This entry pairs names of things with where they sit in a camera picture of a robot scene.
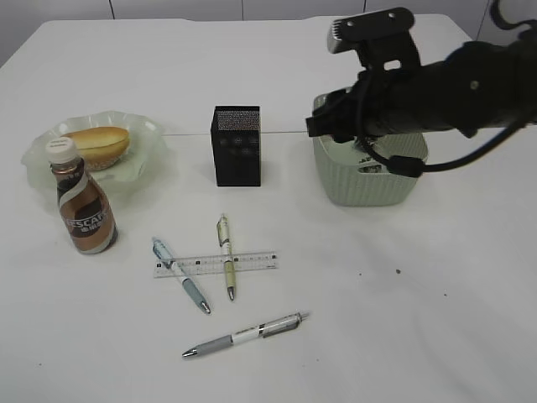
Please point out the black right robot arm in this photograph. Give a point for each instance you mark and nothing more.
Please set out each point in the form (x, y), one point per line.
(480, 85)

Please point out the paper ball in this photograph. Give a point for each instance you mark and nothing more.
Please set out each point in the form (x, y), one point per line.
(369, 166)

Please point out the black mesh pen holder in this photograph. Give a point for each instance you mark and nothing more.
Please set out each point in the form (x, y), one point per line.
(236, 145)

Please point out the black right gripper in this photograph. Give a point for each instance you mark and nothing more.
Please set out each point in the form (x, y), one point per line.
(380, 103)

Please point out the Nescafe coffee bottle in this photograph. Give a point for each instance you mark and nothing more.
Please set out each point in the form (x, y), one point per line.
(83, 206)

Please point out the pale green glass plate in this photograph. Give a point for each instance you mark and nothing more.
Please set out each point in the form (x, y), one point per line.
(142, 155)

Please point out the green cream pen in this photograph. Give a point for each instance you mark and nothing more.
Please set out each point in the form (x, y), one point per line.
(224, 240)

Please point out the light green woven basket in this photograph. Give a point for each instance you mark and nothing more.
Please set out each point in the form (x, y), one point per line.
(337, 163)

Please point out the blue white pen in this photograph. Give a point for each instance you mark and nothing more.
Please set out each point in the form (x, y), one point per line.
(164, 254)

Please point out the clear plastic ruler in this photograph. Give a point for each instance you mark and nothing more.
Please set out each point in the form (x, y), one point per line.
(213, 264)

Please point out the white grey pen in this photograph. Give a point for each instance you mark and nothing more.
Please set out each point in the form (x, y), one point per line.
(263, 330)

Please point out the brown bread roll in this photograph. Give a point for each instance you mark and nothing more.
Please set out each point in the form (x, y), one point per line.
(101, 147)

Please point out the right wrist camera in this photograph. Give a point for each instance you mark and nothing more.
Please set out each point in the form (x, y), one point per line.
(377, 37)

